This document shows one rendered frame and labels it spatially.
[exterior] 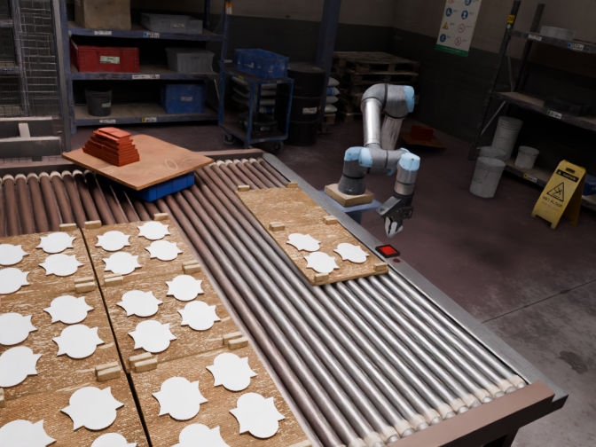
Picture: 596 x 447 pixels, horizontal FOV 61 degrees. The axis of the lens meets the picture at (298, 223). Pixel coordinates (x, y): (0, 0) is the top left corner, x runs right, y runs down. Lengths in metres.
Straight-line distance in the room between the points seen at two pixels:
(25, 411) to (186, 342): 0.44
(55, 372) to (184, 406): 0.36
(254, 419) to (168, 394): 0.23
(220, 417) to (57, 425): 0.38
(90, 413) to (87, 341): 0.27
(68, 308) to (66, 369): 0.25
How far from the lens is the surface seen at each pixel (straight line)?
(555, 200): 5.45
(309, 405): 1.44
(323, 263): 1.96
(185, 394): 1.40
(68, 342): 1.58
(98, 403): 1.40
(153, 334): 1.57
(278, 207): 2.38
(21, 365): 1.54
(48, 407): 1.43
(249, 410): 1.37
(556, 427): 3.13
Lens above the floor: 1.96
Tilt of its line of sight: 27 degrees down
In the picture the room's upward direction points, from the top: 8 degrees clockwise
